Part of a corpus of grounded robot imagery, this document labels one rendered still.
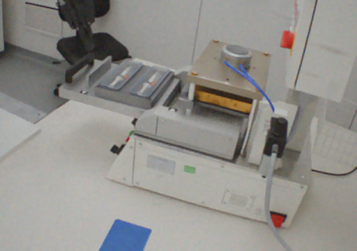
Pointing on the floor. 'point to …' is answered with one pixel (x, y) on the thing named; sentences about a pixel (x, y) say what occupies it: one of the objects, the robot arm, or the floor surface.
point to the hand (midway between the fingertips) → (87, 38)
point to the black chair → (68, 51)
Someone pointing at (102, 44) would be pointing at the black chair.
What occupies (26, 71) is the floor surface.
